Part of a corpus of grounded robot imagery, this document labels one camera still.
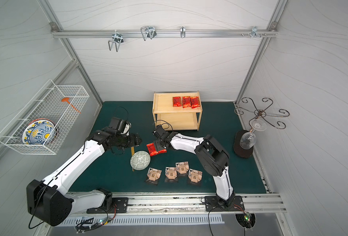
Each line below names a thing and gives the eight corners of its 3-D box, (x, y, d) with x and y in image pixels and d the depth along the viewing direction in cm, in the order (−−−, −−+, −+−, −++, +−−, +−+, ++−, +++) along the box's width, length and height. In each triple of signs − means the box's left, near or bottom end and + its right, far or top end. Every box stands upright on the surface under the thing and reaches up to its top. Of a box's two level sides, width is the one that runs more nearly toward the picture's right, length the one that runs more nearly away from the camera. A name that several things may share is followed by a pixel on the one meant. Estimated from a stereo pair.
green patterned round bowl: (129, 170, 86) (128, 167, 83) (133, 153, 93) (132, 150, 90) (149, 170, 86) (148, 167, 83) (151, 153, 93) (151, 150, 90)
